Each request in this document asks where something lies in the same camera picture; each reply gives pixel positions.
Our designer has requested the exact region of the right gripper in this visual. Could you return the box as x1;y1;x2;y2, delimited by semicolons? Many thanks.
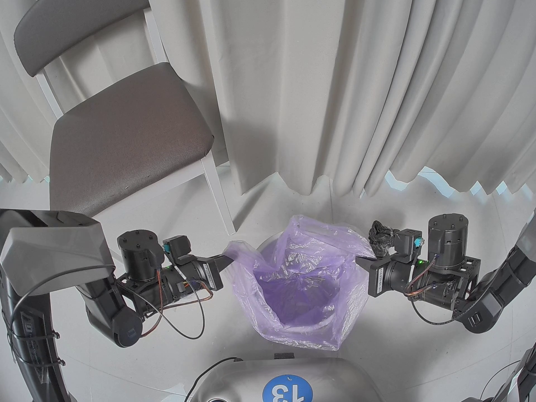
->
367;259;416;297

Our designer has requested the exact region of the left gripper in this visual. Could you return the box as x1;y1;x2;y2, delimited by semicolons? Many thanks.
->
161;255;225;305

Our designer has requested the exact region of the black plastic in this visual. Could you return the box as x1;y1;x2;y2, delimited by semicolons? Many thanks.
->
367;219;398;259

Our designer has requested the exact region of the purple plastic bag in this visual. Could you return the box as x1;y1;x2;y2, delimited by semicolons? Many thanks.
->
225;214;376;340

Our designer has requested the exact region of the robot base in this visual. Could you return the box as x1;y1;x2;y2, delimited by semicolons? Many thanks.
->
197;352;382;402

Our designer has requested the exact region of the white trash bin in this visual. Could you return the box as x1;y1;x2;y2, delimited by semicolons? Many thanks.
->
247;229;353;332

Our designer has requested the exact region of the grey padded white chair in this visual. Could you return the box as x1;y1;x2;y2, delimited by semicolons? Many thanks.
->
14;0;236;235

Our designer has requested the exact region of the white curtain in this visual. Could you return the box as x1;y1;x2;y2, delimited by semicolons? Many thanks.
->
0;0;536;202

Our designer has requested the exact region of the black cable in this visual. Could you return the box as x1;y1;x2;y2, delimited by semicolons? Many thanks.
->
478;359;524;402
10;266;116;338
184;356;243;402
410;296;461;326
140;285;207;339

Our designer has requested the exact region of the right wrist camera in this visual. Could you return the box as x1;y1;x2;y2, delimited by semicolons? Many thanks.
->
391;229;423;264

